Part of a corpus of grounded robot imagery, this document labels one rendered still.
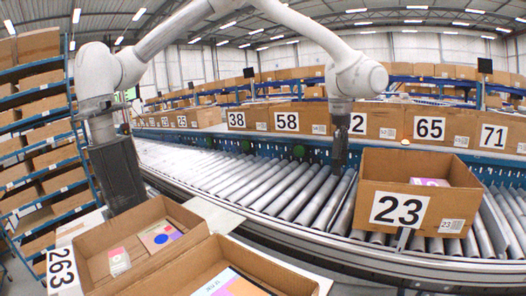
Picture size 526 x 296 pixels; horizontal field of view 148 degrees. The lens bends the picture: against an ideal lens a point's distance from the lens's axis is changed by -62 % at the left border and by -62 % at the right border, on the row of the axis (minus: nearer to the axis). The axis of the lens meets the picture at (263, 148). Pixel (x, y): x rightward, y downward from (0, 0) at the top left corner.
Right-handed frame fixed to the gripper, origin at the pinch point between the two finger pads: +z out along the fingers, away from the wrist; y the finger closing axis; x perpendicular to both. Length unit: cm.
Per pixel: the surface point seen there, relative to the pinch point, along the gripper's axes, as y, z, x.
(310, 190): 5.2, 11.1, -11.1
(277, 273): 52, 3, 3
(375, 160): -6.0, -1.2, 13.4
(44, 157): 104, -15, -166
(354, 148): -22.9, 0.4, 1.2
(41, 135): 101, -32, -166
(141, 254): 68, 9, -37
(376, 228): 22.4, 9.1, 18.5
